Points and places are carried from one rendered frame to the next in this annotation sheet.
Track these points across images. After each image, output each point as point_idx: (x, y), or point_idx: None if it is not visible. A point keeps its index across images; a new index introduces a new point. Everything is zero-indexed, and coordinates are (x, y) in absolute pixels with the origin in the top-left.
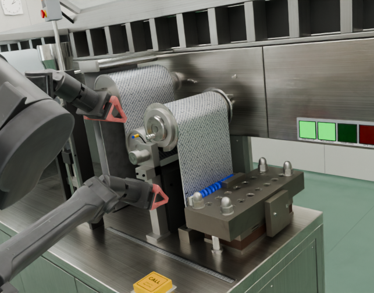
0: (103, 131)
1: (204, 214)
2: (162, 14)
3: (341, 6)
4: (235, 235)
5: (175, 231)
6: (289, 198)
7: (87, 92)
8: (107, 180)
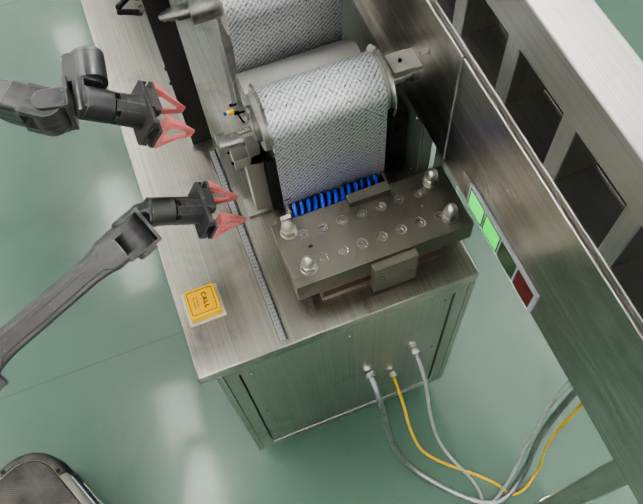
0: (221, 22)
1: (283, 256)
2: None
3: (555, 137)
4: (308, 295)
5: (281, 207)
6: (430, 251)
7: (125, 116)
8: (151, 213)
